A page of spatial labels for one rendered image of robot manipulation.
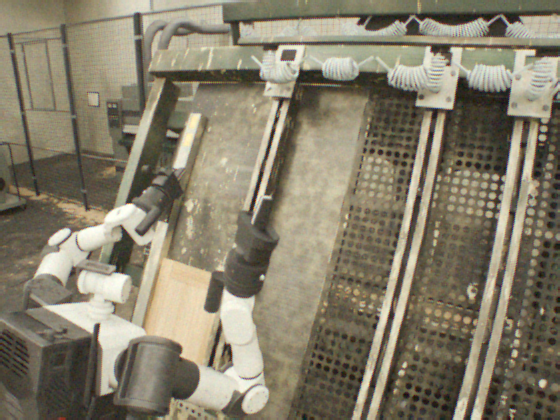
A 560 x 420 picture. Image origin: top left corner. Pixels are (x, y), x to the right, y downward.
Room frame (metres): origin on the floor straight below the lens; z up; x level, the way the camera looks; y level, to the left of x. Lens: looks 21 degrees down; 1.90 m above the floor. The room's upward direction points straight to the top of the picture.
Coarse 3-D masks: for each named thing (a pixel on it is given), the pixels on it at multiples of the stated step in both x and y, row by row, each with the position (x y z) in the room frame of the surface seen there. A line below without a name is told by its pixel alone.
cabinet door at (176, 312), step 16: (160, 272) 1.30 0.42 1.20; (176, 272) 1.28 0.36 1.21; (192, 272) 1.25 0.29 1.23; (208, 272) 1.23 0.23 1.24; (160, 288) 1.27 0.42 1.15; (176, 288) 1.25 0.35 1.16; (192, 288) 1.22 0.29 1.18; (160, 304) 1.24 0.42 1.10; (176, 304) 1.21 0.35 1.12; (192, 304) 1.19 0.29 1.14; (160, 320) 1.21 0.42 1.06; (176, 320) 1.18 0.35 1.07; (192, 320) 1.16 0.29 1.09; (208, 320) 1.13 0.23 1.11; (160, 336) 1.18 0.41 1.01; (176, 336) 1.15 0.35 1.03; (192, 336) 1.13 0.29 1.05; (208, 336) 1.10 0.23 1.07; (192, 352) 1.10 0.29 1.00
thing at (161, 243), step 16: (192, 128) 1.54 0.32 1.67; (192, 144) 1.50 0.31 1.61; (176, 160) 1.49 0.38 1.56; (192, 160) 1.50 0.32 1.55; (176, 208) 1.41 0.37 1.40; (160, 224) 1.38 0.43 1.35; (160, 240) 1.35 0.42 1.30; (160, 256) 1.32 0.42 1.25; (144, 288) 1.27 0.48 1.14; (144, 304) 1.24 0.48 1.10; (144, 320) 1.22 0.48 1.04
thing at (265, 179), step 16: (272, 48) 1.28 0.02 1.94; (288, 48) 1.43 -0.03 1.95; (304, 48) 1.41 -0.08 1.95; (272, 64) 1.28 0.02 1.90; (272, 96) 1.37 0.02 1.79; (288, 96) 1.33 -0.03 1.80; (272, 112) 1.37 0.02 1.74; (288, 112) 1.36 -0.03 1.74; (272, 128) 1.35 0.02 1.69; (288, 128) 1.36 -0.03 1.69; (272, 144) 1.31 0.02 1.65; (256, 160) 1.30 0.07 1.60; (272, 160) 1.28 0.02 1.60; (256, 176) 1.27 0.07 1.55; (272, 176) 1.27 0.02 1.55; (256, 192) 1.26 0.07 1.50; (272, 192) 1.27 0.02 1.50; (224, 336) 1.03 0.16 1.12; (208, 352) 1.03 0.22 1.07; (224, 352) 1.02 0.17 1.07
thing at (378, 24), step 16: (432, 16) 1.72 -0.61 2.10; (448, 16) 1.69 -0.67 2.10; (464, 16) 1.66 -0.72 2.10; (512, 16) 1.57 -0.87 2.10; (416, 32) 1.75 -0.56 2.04; (432, 32) 1.72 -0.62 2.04; (496, 32) 1.60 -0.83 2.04; (496, 112) 1.58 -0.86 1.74; (448, 128) 1.67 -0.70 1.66; (464, 128) 1.64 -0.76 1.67; (512, 128) 1.54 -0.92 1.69
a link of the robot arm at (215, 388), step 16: (208, 368) 0.75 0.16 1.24; (208, 384) 0.70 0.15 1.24; (224, 384) 0.73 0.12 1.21; (256, 384) 0.77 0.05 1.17; (192, 400) 0.67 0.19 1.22; (208, 400) 0.69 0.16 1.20; (224, 400) 0.72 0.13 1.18; (240, 400) 0.73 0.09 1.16; (256, 400) 0.75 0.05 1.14; (240, 416) 0.73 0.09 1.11
